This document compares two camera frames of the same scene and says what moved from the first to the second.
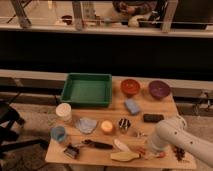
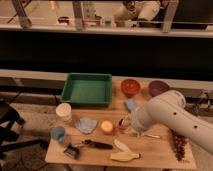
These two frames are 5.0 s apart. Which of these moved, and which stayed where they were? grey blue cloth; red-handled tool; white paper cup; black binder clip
Moved: red-handled tool
Stayed: grey blue cloth; white paper cup; black binder clip
